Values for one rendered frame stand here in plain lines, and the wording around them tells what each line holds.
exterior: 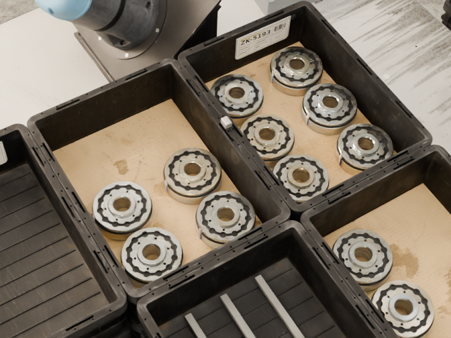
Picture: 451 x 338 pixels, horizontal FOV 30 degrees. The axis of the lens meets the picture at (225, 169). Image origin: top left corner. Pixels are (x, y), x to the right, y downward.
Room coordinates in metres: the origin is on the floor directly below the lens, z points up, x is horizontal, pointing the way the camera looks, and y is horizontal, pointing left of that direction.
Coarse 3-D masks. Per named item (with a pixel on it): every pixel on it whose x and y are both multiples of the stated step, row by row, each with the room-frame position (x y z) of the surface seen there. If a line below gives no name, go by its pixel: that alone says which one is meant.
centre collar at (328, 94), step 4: (328, 92) 1.01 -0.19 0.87; (320, 96) 1.00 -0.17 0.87; (324, 96) 1.00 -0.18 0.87; (328, 96) 1.00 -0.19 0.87; (332, 96) 1.00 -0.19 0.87; (336, 96) 1.00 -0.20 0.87; (320, 100) 0.99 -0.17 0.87; (336, 100) 1.00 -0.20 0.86; (340, 100) 0.99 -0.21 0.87; (320, 104) 0.98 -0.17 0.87; (340, 104) 0.98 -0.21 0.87; (320, 108) 0.98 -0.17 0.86; (324, 108) 0.97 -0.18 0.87; (328, 108) 0.97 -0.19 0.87; (332, 108) 0.97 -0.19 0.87; (336, 108) 0.97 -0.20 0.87; (340, 108) 0.98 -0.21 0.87; (328, 112) 0.97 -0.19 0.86; (332, 112) 0.97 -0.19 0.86; (336, 112) 0.97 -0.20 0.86
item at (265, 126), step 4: (264, 124) 0.93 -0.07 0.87; (268, 124) 0.93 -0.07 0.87; (256, 128) 0.92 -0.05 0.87; (260, 128) 0.92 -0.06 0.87; (264, 128) 0.92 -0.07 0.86; (268, 128) 0.92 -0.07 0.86; (272, 128) 0.92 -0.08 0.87; (276, 128) 0.92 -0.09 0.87; (256, 132) 0.91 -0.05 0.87; (276, 132) 0.91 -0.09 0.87; (256, 136) 0.90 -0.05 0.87; (276, 136) 0.90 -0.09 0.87; (280, 136) 0.90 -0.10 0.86; (256, 140) 0.89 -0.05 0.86; (260, 140) 0.89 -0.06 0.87; (264, 140) 0.89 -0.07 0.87; (268, 140) 0.89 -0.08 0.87; (272, 140) 0.89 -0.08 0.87; (276, 140) 0.89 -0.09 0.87; (260, 144) 0.88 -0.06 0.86; (264, 144) 0.88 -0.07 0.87; (268, 144) 0.88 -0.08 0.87; (272, 144) 0.88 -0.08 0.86
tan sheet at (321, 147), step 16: (256, 64) 1.10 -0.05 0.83; (256, 80) 1.06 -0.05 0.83; (272, 96) 1.02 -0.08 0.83; (288, 96) 1.03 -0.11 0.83; (272, 112) 0.98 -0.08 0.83; (288, 112) 0.99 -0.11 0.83; (304, 128) 0.95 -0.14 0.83; (304, 144) 0.91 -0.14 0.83; (320, 144) 0.92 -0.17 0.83; (320, 160) 0.88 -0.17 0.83; (336, 160) 0.88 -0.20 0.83; (336, 176) 0.85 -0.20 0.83
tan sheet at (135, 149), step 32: (128, 128) 0.92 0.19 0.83; (160, 128) 0.93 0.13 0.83; (192, 128) 0.93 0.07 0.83; (64, 160) 0.84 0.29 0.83; (96, 160) 0.85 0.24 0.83; (128, 160) 0.85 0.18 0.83; (160, 160) 0.86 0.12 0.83; (96, 192) 0.78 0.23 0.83; (160, 192) 0.79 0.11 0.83; (160, 224) 0.72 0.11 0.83; (192, 224) 0.73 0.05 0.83; (256, 224) 0.73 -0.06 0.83; (192, 256) 0.66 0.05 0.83
